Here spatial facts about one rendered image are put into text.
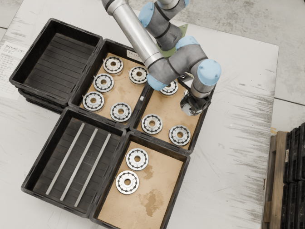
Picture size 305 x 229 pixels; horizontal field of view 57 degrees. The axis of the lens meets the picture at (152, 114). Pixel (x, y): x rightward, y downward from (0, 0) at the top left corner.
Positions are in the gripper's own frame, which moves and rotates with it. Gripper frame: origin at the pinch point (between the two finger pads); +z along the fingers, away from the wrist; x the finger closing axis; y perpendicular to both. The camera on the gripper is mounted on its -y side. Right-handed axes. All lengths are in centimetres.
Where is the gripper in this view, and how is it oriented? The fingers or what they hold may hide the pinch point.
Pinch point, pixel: (187, 105)
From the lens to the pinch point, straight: 124.4
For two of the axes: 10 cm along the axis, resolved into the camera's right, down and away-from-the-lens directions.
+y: 5.2, 8.1, -2.7
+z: -0.7, 3.5, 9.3
